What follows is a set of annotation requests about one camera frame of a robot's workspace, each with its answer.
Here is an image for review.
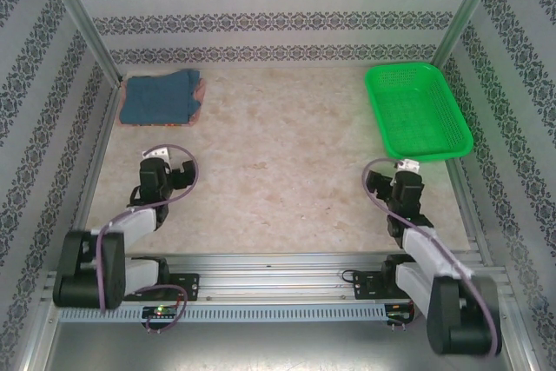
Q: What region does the green plastic basket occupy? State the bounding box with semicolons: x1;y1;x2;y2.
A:
363;61;474;163

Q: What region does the blue t-shirt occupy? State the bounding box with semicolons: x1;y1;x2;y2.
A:
119;69;204;128

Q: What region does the pink pixel-print t-shirt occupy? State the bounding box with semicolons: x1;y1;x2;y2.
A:
119;77;206;129

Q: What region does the right circuit board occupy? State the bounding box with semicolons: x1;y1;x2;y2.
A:
387;303;414;320

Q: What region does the circuit board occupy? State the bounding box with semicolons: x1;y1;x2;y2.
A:
142;306;180;319
387;303;414;320

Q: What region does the left circuit board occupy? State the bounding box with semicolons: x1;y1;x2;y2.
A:
142;306;180;319

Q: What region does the grey metal sheet tray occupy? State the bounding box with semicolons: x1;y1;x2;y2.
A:
21;321;533;371

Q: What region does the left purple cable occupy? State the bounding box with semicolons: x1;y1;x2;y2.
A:
96;143;201;334

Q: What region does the purple cable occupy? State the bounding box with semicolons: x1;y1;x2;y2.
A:
96;143;201;334
361;157;500;357

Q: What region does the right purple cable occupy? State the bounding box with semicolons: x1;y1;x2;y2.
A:
361;157;500;357

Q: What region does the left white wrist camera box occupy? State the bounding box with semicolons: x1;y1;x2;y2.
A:
141;147;171;162

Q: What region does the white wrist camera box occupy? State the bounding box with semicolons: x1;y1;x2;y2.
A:
141;147;171;162
395;158;421;174

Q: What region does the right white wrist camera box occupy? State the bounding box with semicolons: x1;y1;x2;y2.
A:
395;158;421;174

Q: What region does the left aluminium side rail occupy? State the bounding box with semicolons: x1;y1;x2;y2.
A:
58;77;125;268

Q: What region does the aluminium side rail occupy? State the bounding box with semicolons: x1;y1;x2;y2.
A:
427;70;496;266
58;77;125;268

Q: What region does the right aluminium side rail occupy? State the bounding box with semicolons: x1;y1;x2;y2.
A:
427;70;496;266

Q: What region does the right black mount plate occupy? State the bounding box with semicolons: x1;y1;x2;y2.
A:
354;269;414;301

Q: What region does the black mount plate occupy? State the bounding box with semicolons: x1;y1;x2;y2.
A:
123;273;201;301
354;269;414;301

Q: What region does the left black mount plate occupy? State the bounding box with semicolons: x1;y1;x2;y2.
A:
123;273;201;301

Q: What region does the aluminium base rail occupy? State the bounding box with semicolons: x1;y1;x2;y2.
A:
43;252;513;303

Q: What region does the grey slotted cable duct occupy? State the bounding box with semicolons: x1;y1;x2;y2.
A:
58;304;387;323

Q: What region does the left aluminium frame post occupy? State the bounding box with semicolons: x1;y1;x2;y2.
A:
36;0;123;84

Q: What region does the aluminium frame post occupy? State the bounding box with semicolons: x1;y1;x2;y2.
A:
36;0;123;84
427;0;508;82

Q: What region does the right aluminium frame post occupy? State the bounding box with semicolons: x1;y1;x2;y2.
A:
427;0;508;82

